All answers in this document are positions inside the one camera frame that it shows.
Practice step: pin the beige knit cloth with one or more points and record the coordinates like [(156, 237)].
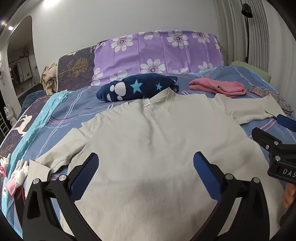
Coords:
[(49, 78)]

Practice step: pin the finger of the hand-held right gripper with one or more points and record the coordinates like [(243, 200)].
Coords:
[(285, 121), (263, 138)]

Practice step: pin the small floral print cloth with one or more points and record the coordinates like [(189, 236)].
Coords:
[(278, 99)]

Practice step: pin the white and pink plush toy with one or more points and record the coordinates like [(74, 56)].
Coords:
[(19, 172)]

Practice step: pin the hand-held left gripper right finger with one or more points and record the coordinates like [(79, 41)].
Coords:
[(207, 172)]

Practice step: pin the arched wall mirror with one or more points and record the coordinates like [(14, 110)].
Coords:
[(20, 58)]

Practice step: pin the teal deer print quilt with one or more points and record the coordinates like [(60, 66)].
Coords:
[(44, 111)]

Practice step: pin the purple floral pillow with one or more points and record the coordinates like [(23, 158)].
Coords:
[(143, 53)]

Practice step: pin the navy star print fleece cloth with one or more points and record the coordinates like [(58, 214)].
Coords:
[(138, 87)]

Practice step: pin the person's right hand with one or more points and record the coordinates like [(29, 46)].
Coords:
[(290, 195)]

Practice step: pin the black floor lamp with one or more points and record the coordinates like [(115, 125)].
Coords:
[(247, 9)]

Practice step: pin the cream white t-shirt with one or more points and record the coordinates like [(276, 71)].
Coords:
[(150, 150)]

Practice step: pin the dark tree print pillow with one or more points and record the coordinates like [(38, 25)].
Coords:
[(76, 69)]

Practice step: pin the white cat figurine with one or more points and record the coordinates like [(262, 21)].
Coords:
[(8, 113)]

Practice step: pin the pink folded clothes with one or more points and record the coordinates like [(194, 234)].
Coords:
[(217, 87)]

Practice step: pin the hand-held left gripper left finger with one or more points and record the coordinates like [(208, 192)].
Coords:
[(84, 172)]

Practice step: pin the green pillow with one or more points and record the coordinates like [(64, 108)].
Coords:
[(252, 70)]

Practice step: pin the dark teal knit blanket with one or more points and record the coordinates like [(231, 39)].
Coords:
[(32, 97)]

